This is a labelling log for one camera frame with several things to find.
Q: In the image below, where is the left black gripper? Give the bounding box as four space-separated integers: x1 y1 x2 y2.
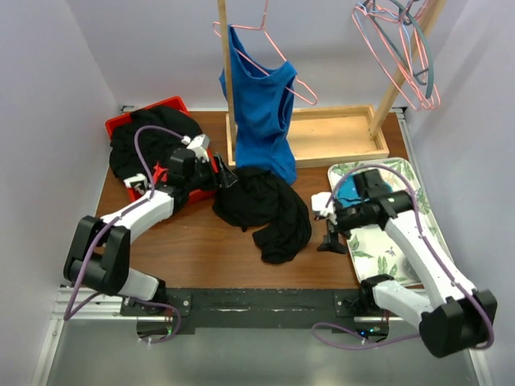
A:
185 154 237 192

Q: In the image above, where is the purple cable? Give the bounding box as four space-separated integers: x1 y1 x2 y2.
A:
63 125 190 322
323 164 496 351
132 299 186 345
311 322 427 351

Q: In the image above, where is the black tank top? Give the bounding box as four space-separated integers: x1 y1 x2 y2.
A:
212 166 312 265

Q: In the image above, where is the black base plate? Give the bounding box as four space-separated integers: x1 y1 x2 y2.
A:
120 287 391 337

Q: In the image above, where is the grey plastic hanger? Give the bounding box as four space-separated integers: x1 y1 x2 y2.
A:
361 0 436 96

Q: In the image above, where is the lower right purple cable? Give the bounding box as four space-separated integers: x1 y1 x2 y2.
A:
311 322 427 351

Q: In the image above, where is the grey cup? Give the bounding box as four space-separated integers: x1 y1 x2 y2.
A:
403 258 420 282

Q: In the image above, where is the black clothes pile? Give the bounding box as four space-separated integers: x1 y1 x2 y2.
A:
109 106 203 180

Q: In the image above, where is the black white striped garment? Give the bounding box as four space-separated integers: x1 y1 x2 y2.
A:
123 173 148 195

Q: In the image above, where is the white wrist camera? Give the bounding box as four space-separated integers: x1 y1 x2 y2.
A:
311 191 337 224
181 134 210 162

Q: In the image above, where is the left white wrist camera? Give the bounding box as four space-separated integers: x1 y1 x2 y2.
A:
181 134 210 162

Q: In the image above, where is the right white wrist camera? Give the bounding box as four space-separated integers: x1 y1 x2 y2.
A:
311 191 337 224

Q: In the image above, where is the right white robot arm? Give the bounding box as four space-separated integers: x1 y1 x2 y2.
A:
311 164 497 359

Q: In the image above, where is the red plastic bin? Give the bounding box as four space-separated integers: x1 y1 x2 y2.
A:
105 96 203 202

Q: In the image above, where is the blue wire hanger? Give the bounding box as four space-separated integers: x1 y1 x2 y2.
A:
356 1 433 85

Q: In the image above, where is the blue dotted plate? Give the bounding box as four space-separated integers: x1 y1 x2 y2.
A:
336 173 395 202

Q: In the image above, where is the pink wire hanger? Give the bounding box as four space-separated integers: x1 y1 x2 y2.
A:
212 0 319 107
352 0 442 112

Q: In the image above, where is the floral serving tray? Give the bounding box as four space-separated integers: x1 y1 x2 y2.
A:
328 158 447 286

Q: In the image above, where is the blue tank top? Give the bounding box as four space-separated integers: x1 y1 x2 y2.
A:
228 25 297 184

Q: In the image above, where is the red garment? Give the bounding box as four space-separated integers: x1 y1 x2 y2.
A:
153 162 168 183

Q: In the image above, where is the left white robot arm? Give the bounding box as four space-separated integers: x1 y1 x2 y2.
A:
64 149 237 315

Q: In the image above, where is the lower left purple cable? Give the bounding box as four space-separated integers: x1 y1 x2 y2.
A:
132 299 186 345

